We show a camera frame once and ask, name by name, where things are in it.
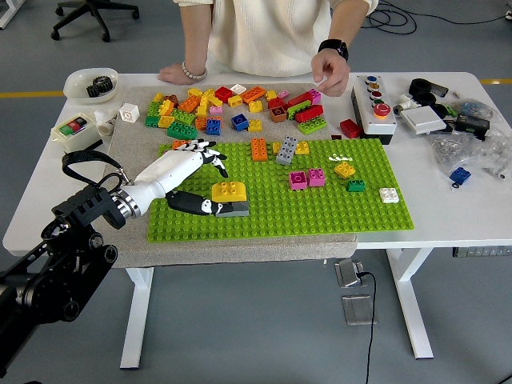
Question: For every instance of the white furniture leg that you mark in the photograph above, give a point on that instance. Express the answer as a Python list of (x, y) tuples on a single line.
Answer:
[(6, 18)]

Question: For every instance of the white tube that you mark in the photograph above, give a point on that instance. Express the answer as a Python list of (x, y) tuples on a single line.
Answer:
[(107, 124)]

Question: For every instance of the orange long brick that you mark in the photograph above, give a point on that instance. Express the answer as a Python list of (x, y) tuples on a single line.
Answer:
[(178, 144)]

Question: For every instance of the grey-brown mat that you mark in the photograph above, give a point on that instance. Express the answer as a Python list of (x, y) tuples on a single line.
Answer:
[(240, 252)]

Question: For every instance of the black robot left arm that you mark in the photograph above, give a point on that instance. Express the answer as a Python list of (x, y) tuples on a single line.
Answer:
[(48, 288)]

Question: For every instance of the white brick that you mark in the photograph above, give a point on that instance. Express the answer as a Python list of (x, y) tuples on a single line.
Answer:
[(238, 88), (389, 196)]

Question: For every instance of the push-button control box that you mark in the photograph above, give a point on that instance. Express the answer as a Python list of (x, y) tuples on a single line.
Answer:
[(376, 124)]

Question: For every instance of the black office chair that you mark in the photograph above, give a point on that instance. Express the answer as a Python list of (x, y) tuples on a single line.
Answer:
[(94, 10)]

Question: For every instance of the person's right forearm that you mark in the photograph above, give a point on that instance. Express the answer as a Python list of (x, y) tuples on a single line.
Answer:
[(196, 40)]

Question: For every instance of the pink small brick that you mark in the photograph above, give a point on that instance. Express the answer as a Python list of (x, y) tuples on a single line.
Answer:
[(216, 110), (283, 94)]

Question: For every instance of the white switch box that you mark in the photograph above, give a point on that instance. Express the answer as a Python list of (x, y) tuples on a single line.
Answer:
[(74, 130)]

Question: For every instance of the black gear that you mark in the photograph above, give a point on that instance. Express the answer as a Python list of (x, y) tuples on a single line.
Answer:
[(102, 86)]

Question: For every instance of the grey long brick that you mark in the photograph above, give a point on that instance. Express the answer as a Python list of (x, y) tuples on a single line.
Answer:
[(286, 152)]

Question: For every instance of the lime brick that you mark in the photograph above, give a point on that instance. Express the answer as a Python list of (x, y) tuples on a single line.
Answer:
[(183, 117), (153, 109), (312, 126)]

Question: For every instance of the green baseplate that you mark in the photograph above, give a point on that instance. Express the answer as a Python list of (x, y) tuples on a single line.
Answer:
[(320, 216)]

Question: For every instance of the person's left forearm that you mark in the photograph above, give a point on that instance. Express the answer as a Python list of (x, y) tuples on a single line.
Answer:
[(348, 20)]

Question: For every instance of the red long brick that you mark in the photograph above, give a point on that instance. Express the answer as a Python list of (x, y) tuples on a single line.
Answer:
[(299, 99), (310, 114)]

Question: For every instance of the clear bag of screws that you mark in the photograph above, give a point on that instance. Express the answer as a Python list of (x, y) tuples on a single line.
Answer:
[(456, 152)]

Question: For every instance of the dark green small brick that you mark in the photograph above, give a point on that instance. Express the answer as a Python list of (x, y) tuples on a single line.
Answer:
[(355, 186)]

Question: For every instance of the magenta brick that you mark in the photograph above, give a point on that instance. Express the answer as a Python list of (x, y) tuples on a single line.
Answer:
[(298, 181)]

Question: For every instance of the black power adapter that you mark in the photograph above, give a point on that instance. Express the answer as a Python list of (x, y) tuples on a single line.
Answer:
[(473, 126)]

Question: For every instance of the white bowl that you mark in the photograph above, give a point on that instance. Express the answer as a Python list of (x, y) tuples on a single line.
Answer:
[(76, 84)]

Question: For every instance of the person's right hand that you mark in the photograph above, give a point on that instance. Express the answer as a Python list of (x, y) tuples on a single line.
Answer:
[(173, 74)]

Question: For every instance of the clear bag blue parts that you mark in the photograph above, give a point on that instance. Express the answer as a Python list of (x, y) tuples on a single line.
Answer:
[(472, 109)]

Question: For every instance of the yellow curved brick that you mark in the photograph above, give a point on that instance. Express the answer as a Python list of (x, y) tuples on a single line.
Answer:
[(230, 192)]

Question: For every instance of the brown brick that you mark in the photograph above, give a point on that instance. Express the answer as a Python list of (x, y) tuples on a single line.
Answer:
[(278, 115), (172, 98)]

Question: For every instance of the metal floor socket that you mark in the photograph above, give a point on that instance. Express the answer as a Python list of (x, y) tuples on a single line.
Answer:
[(349, 274), (358, 310)]

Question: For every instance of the person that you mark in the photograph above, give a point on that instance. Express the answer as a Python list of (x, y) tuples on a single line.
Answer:
[(264, 32)]

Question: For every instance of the black wristwatch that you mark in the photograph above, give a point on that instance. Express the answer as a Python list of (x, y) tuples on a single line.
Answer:
[(335, 47)]

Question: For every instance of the person's left hand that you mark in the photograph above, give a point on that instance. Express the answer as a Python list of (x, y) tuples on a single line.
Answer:
[(334, 74)]

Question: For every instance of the blue brick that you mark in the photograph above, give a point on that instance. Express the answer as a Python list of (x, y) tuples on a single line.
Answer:
[(240, 122), (460, 176), (213, 127)]

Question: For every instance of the table height control panel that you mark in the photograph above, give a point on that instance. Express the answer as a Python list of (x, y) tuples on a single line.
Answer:
[(482, 251)]

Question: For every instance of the grey sloped brick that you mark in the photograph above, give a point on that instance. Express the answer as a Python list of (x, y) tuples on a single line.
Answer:
[(240, 210)]

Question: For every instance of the white table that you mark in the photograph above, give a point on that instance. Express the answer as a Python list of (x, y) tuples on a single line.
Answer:
[(440, 216)]

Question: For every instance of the yellow narrow brick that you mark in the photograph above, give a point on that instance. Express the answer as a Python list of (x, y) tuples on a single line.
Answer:
[(276, 148)]

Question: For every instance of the white switch plate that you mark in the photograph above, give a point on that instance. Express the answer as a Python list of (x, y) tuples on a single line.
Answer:
[(423, 120)]

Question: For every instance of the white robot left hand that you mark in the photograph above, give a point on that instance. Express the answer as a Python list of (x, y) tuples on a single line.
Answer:
[(172, 170)]

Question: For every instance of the green long brick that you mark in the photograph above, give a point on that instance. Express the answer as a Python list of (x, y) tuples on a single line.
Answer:
[(296, 109), (182, 131)]

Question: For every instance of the dark metal block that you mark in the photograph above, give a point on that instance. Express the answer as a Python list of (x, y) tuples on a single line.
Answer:
[(441, 90)]

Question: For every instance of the white pipe fitting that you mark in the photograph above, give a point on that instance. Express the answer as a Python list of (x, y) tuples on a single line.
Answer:
[(405, 105)]

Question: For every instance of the white cube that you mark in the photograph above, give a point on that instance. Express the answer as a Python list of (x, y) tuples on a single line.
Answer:
[(129, 114)]

